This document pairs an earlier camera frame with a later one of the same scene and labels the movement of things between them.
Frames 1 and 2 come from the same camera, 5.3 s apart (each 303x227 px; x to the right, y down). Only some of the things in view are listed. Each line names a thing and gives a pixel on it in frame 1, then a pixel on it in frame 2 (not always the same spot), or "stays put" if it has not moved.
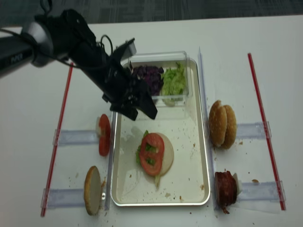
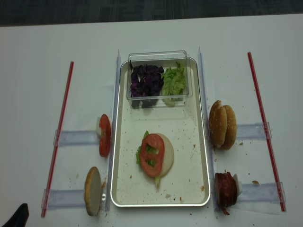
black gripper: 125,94 -> 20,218
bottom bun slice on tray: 168,153 stays put
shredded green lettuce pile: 173,85 stays put
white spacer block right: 239,184 stays put
